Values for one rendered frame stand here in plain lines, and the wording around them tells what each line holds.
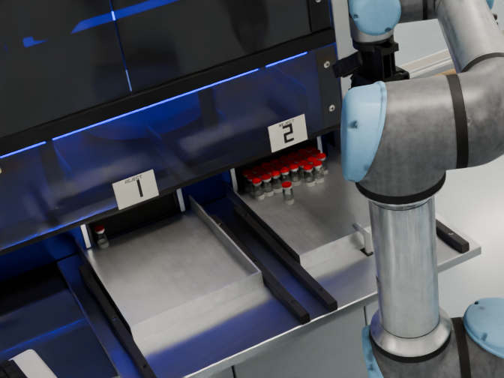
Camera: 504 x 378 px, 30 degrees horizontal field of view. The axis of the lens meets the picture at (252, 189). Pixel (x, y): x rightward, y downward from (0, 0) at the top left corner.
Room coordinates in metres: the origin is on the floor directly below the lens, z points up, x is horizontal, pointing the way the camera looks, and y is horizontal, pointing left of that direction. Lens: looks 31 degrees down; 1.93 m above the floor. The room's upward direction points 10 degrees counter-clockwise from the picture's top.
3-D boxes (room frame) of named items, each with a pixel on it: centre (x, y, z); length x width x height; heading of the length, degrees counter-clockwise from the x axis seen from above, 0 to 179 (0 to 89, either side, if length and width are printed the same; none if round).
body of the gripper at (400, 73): (1.49, -0.25, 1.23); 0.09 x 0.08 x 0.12; 22
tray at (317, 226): (1.64, -0.13, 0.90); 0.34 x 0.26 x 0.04; 21
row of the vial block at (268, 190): (1.74, -0.09, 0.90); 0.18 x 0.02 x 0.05; 111
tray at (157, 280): (1.51, 0.19, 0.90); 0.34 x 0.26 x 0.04; 21
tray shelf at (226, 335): (1.51, 0.01, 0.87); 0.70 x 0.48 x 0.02; 111
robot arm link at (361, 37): (1.50, -0.25, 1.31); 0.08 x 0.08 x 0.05
